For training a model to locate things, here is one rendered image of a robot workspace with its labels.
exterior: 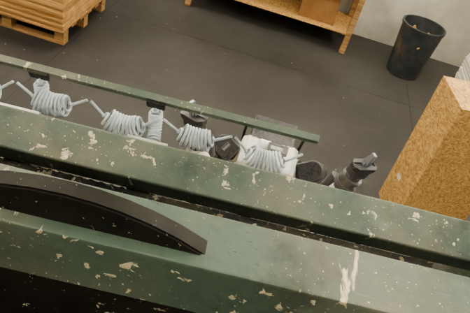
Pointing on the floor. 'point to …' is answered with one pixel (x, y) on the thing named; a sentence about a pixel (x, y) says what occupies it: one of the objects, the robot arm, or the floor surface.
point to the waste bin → (414, 46)
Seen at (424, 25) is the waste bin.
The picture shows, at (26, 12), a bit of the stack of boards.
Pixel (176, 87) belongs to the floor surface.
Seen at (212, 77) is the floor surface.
